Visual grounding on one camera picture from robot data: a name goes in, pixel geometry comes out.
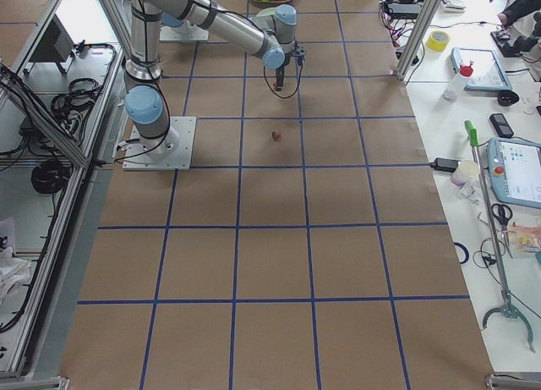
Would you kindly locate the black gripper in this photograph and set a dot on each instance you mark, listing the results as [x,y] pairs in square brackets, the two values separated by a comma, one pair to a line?
[281,65]

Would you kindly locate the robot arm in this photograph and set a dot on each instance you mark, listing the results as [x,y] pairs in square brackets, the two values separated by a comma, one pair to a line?
[270,36]

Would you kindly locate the light green plate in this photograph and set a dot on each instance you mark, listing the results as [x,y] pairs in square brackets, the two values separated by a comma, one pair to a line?
[266,12]

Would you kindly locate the black power adapter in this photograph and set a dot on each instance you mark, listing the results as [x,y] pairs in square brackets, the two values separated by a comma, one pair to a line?
[403,11]

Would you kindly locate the yellow tape roll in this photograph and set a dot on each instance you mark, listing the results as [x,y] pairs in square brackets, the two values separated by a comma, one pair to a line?
[437,40]

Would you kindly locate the clear bottle red cap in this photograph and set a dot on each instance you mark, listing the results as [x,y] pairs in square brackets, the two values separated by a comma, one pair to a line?
[458,83]

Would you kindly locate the teach pendant far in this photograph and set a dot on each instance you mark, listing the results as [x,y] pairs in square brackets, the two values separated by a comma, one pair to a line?
[488,73]

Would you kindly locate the teach pendant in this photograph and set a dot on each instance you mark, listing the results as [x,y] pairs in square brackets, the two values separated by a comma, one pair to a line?
[514,171]
[488,73]

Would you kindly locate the white paper cup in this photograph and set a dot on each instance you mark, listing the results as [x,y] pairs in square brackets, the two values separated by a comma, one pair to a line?
[465,172]

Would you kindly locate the teach pendant near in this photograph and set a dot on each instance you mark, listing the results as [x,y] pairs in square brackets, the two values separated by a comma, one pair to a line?
[514,171]

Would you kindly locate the black scissors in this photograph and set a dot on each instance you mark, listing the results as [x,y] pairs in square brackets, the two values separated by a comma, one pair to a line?
[502,213]

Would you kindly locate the reacher grabber tool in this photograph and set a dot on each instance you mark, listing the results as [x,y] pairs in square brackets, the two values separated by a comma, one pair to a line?
[507,309]

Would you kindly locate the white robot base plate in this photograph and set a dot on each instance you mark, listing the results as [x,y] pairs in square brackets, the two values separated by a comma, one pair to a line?
[175,152]

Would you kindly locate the aluminium frame post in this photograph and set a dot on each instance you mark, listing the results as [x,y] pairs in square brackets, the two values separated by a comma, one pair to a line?
[415,39]

